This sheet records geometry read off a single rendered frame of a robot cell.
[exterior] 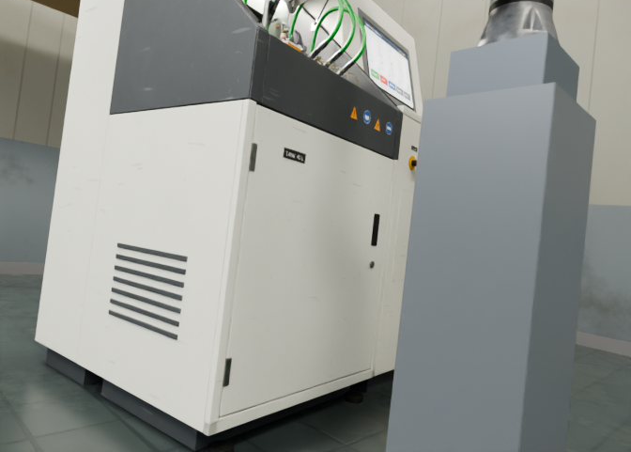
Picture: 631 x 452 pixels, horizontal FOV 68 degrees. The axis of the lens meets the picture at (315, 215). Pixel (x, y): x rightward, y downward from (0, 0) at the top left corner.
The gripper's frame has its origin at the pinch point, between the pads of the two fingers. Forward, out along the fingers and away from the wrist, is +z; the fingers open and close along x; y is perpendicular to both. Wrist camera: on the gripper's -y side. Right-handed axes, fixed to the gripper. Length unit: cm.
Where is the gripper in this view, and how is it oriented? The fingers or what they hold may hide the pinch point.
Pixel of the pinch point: (289, 9)
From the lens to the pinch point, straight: 157.5
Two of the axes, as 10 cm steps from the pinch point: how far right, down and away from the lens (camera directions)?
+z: -1.1, 9.9, -0.4
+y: 7.9, 0.7, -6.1
